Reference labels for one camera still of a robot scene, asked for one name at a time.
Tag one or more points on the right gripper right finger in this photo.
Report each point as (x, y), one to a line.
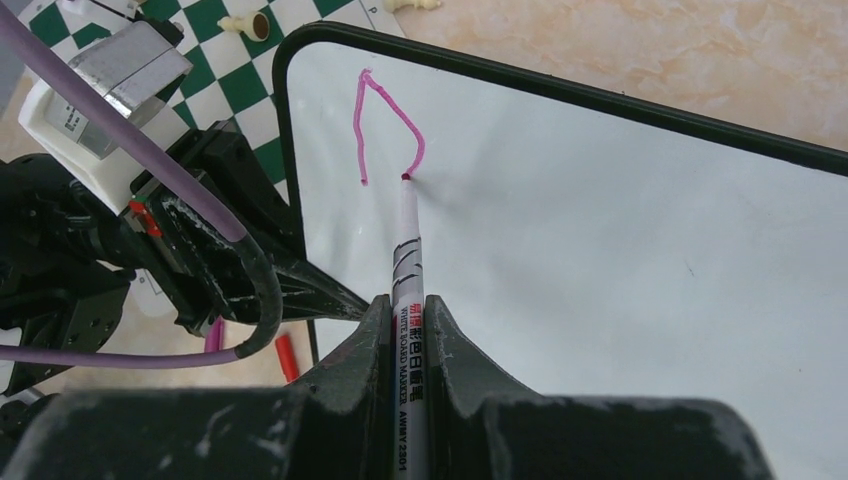
(485, 424)

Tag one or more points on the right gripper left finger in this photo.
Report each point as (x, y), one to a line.
(334, 422)

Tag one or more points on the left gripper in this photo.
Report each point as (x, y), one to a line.
(197, 267)

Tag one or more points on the pink whiteboard marker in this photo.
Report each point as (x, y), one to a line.
(411, 430)

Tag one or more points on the whiteboard with black frame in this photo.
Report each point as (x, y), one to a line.
(588, 242)

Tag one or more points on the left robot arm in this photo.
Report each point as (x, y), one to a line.
(68, 261)

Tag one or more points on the red whiteboard marker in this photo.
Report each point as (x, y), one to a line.
(287, 358)

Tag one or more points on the pink marker cap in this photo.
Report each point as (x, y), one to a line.
(214, 340)

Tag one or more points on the green white chessboard mat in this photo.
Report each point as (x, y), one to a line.
(231, 76)

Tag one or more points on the cream chess piece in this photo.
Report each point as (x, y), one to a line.
(254, 25)

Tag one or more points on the wooden chess piece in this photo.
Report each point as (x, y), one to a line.
(394, 5)

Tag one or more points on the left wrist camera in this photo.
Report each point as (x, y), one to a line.
(104, 115)

